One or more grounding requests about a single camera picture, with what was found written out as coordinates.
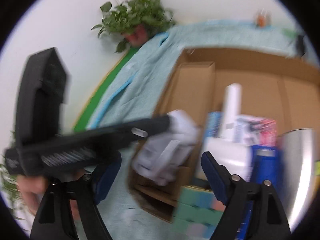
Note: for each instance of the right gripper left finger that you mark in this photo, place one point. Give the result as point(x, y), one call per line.
point(54, 219)

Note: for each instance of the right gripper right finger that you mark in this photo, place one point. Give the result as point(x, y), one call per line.
point(267, 220)

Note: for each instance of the pastel rubiks cube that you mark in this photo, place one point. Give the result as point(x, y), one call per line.
point(197, 213)

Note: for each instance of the white folding phone stand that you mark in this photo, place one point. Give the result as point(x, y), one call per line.
point(162, 154)

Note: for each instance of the long narrow cardboard box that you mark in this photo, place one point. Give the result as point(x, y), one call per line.
point(189, 89)

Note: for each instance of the person left hand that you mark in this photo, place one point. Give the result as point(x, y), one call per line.
point(31, 187)

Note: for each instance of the blue box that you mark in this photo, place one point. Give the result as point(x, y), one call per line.
point(265, 166)

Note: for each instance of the green mat strip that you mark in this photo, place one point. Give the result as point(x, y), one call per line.
point(93, 101)

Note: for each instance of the near green leafy plant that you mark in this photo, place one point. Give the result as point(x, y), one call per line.
point(10, 191)

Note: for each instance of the white lint roller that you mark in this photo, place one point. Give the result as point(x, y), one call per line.
point(236, 157)

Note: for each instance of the light blue quilted blanket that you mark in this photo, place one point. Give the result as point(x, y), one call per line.
point(133, 94)

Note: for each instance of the silver metal cylinder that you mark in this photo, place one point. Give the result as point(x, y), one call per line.
point(298, 155)

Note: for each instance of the world tour board game box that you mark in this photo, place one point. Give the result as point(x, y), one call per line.
point(249, 130)

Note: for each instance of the large open cardboard box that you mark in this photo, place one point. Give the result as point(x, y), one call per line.
point(236, 81)

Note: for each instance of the potted plant red pot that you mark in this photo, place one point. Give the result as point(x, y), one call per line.
point(135, 21)

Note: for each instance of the orange clear container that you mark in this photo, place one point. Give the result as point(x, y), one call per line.
point(262, 18)

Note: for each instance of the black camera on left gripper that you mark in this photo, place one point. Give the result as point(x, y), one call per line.
point(40, 96)

